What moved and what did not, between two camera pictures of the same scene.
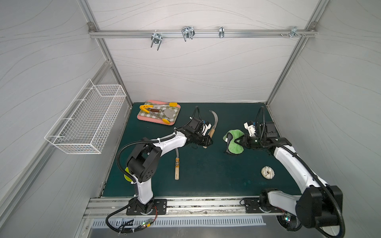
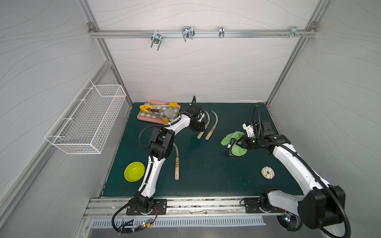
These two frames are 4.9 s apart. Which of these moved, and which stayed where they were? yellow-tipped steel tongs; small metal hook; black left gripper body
Moved: black left gripper body
Stayed: small metal hook; yellow-tipped steel tongs
